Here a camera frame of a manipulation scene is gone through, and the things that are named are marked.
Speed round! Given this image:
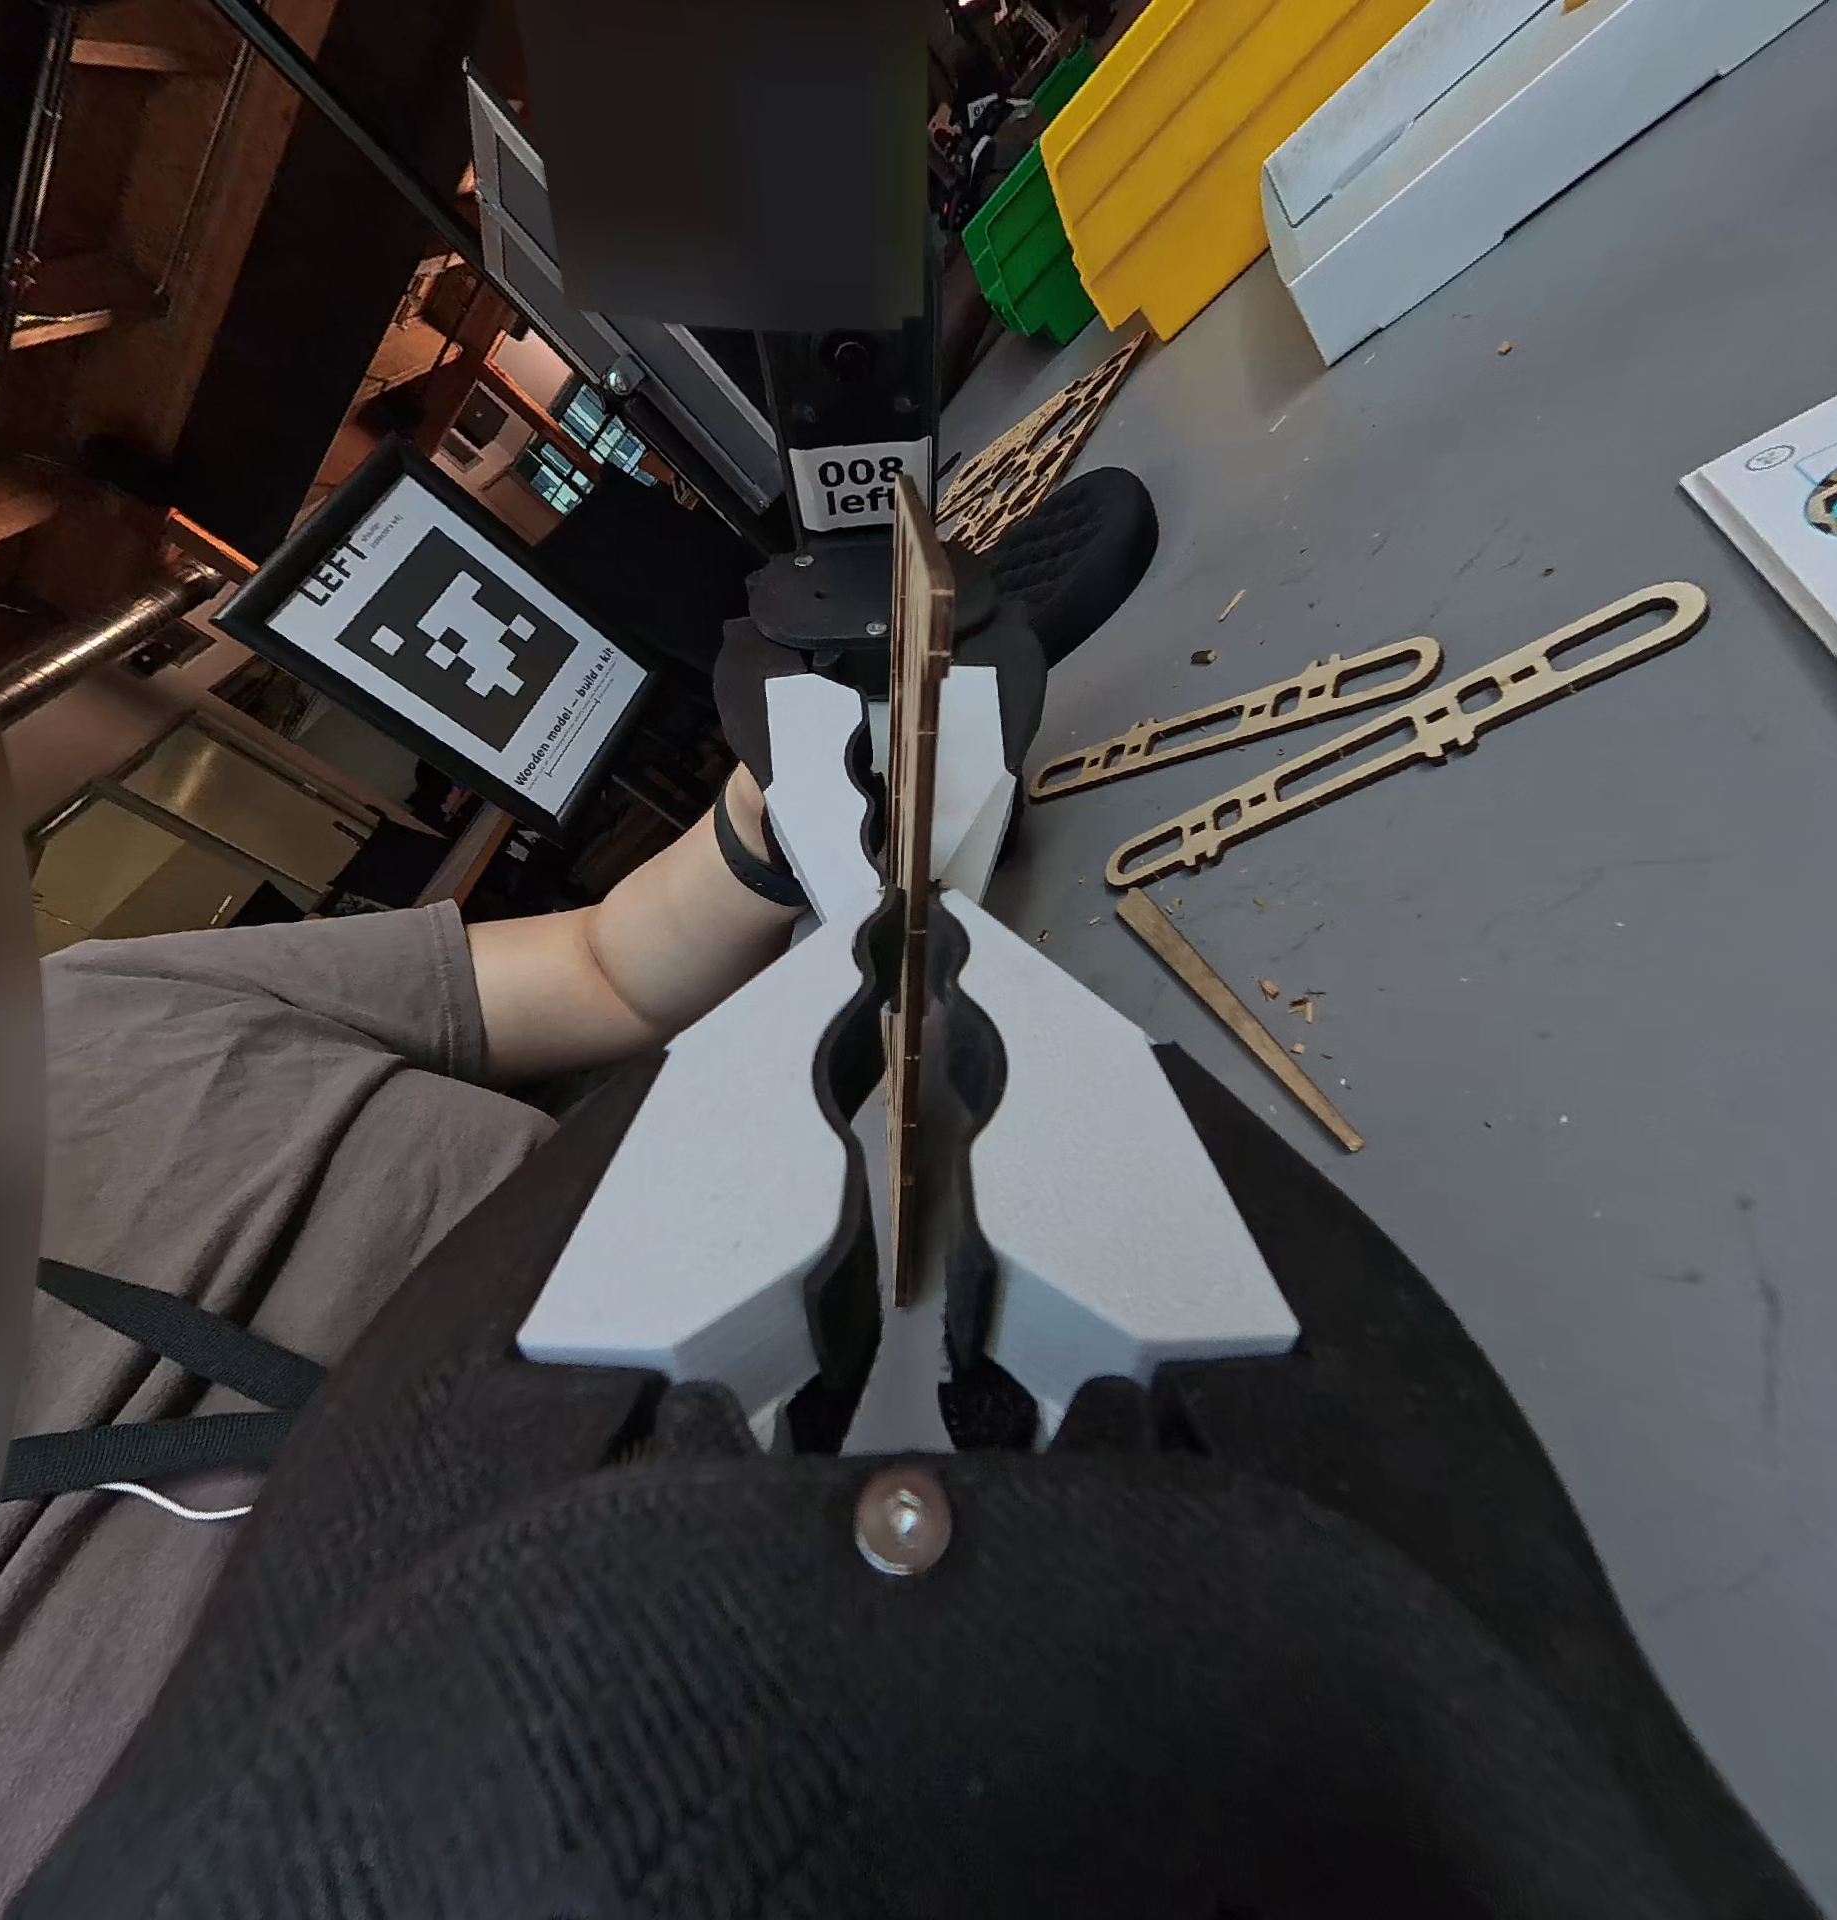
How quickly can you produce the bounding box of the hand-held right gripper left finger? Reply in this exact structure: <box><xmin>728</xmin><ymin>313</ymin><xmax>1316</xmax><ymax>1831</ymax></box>
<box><xmin>517</xmin><ymin>885</ymin><xmax>896</xmax><ymax>1452</ymax></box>

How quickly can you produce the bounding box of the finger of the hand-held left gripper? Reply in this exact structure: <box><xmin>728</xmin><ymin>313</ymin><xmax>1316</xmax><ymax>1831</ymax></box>
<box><xmin>931</xmin><ymin>658</ymin><xmax>1035</xmax><ymax>905</ymax></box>
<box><xmin>760</xmin><ymin>673</ymin><xmax>893</xmax><ymax>918</ymax></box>

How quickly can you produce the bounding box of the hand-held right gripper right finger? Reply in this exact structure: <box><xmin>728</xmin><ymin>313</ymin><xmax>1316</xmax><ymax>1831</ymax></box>
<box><xmin>926</xmin><ymin>885</ymin><xmax>1301</xmax><ymax>1452</ymax></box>

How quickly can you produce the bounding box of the thin wooden parts sheet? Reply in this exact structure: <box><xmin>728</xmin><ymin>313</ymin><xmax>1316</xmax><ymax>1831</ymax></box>
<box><xmin>876</xmin><ymin>471</ymin><xmax>960</xmax><ymax>1307</ymax></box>

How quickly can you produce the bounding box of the person's left forearm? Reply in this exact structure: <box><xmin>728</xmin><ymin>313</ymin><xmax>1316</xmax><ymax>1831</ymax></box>
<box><xmin>466</xmin><ymin>765</ymin><xmax>818</xmax><ymax>1089</ymax></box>

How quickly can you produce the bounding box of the perforated wooden parts sheet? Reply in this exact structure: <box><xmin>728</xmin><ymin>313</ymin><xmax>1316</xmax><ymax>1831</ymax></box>
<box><xmin>932</xmin><ymin>330</ymin><xmax>1152</xmax><ymax>549</ymax></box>

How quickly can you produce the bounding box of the slotted wooden strip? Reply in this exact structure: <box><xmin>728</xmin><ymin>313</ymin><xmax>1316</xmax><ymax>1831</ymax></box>
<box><xmin>1106</xmin><ymin>582</ymin><xmax>1712</xmax><ymax>890</ymax></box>
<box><xmin>1027</xmin><ymin>637</ymin><xmax>1444</xmax><ymax>801</ymax></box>

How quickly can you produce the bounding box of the wooden wedge strip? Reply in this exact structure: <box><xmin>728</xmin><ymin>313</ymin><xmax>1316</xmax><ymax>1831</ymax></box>
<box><xmin>1116</xmin><ymin>887</ymin><xmax>1368</xmax><ymax>1155</ymax></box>

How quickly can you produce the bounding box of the black mesh wrist rest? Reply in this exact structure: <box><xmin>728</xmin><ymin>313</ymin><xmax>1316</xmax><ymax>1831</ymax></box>
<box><xmin>941</xmin><ymin>465</ymin><xmax>1165</xmax><ymax>669</ymax></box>

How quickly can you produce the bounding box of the black framed tag sign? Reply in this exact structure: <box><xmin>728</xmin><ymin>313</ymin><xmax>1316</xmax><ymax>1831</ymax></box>
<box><xmin>212</xmin><ymin>435</ymin><xmax>658</xmax><ymax>833</ymax></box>

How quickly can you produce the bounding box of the yellow plastic bin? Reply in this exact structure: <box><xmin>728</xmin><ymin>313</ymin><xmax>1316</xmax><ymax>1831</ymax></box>
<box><xmin>1038</xmin><ymin>0</ymin><xmax>1436</xmax><ymax>345</ymax></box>

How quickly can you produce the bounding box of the person's grey-brown shirt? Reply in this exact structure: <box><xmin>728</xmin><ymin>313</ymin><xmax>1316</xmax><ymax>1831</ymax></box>
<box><xmin>0</xmin><ymin>899</ymin><xmax>563</xmax><ymax>1802</ymax></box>

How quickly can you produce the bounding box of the white cardboard box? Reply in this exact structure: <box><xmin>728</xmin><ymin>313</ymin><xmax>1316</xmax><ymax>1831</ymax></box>
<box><xmin>1261</xmin><ymin>0</ymin><xmax>1835</xmax><ymax>366</ymax></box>

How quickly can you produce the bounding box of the illustrated instruction booklet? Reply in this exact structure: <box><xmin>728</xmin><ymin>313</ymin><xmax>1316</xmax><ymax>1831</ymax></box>
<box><xmin>1680</xmin><ymin>375</ymin><xmax>1837</xmax><ymax>706</ymax></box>

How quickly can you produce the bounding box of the black lanyard strap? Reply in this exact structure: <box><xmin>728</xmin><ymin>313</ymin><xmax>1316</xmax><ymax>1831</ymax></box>
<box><xmin>0</xmin><ymin>1257</ymin><xmax>331</xmax><ymax>1505</ymax></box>

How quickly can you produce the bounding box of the thin white cable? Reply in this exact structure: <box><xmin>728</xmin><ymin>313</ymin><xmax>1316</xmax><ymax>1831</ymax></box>
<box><xmin>96</xmin><ymin>1477</ymin><xmax>260</xmax><ymax>1524</ymax></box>

